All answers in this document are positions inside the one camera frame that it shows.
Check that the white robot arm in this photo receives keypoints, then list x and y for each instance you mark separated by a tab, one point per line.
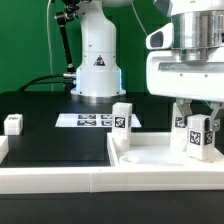
186	59

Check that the white square table top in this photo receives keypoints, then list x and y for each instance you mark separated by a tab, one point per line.
153	149

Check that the white workspace frame wall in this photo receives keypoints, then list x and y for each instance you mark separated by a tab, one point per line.
109	178

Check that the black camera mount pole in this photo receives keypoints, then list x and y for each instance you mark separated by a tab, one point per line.
62	18

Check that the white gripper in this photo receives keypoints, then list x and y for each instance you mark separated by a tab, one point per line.
167	76

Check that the white sheet with fiducial markers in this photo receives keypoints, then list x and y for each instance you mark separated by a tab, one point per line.
83	120

